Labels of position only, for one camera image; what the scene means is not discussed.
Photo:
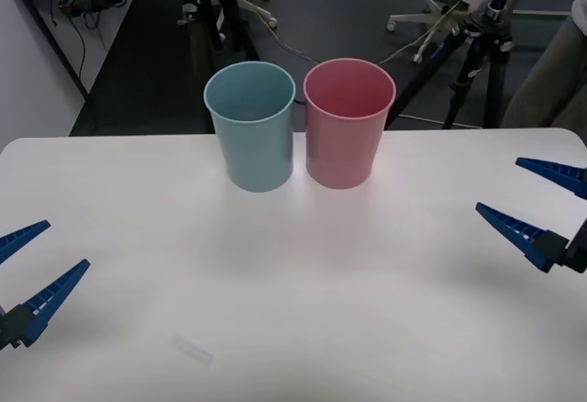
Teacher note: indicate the pale blue plastic bin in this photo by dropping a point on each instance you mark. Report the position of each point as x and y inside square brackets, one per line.
[254, 154]

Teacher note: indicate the person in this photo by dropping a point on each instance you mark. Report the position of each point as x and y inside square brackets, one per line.
[546, 85]

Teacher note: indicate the white chair wheel base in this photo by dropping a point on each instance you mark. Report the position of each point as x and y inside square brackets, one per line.
[261, 5]

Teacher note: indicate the white desk with wooden edge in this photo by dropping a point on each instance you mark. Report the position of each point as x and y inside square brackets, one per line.
[69, 21]

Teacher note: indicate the black tripod with clamps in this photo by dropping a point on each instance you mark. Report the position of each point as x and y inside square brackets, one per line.
[224, 12]

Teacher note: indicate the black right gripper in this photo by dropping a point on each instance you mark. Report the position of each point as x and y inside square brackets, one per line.
[579, 250]

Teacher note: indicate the pink plastic bin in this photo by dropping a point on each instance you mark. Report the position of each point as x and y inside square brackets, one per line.
[341, 154]

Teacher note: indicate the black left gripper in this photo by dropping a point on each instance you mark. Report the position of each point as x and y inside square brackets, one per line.
[3, 328]

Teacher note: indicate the large black tripod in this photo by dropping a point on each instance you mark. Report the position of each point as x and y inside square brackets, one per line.
[493, 39]

